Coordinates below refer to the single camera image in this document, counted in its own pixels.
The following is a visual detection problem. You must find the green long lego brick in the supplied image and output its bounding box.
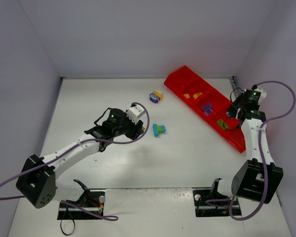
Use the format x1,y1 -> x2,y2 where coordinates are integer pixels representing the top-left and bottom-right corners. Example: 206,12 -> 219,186
217,119 -> 229,130

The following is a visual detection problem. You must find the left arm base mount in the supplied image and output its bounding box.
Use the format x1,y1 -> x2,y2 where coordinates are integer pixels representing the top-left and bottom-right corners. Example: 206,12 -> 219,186
57,179 -> 106,220

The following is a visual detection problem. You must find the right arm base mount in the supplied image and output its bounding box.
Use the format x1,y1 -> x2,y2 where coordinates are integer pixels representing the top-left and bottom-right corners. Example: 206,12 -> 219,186
192,188 -> 231,218

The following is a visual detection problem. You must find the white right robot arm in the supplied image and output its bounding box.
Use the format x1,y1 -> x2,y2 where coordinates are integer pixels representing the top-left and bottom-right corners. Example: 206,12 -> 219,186
212,87 -> 283,204

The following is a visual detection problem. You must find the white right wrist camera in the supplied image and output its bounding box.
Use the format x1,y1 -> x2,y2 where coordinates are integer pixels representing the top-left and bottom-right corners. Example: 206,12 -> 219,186
252,85 -> 267,104

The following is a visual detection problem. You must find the purple yellow white lego stack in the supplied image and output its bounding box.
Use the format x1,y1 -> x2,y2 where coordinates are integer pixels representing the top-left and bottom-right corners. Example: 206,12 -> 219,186
149,90 -> 163,104

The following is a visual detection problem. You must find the cyan green lego cluster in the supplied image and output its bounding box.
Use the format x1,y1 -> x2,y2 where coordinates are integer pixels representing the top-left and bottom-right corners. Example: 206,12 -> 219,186
152,123 -> 166,138

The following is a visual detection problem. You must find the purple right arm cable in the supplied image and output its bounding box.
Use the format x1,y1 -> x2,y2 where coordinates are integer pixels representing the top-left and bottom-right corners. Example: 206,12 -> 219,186
206,80 -> 296,221

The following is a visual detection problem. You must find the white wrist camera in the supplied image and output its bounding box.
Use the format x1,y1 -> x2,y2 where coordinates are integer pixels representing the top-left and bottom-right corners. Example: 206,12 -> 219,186
126,103 -> 146,124
252,85 -> 267,104

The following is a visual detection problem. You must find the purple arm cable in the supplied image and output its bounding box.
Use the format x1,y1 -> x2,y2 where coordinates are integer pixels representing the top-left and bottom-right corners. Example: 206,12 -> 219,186
206,80 -> 296,221
0,102 -> 150,221

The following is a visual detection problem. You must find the purple half-round lego brick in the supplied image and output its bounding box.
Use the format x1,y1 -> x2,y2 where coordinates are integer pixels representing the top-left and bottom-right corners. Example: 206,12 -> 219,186
204,109 -> 213,116

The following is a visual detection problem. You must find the purple rectangular lego brick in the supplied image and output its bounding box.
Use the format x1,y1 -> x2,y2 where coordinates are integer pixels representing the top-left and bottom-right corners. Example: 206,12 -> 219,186
202,103 -> 213,111

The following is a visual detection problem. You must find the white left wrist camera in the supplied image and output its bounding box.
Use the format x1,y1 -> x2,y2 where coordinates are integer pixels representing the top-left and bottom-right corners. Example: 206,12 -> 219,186
126,103 -> 146,124

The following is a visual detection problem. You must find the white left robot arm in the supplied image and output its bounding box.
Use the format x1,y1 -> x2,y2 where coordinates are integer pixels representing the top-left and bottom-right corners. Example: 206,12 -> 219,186
16,103 -> 147,209

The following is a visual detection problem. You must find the red divided bin tray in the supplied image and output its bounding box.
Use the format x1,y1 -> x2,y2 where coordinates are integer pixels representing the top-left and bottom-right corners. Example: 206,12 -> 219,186
164,66 -> 246,153

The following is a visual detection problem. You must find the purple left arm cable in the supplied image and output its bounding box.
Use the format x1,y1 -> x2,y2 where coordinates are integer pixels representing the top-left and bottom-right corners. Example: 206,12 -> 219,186
0,102 -> 150,221

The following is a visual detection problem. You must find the orange curved lego brick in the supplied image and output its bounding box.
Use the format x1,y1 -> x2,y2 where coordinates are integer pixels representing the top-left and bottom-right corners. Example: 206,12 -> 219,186
193,92 -> 202,99

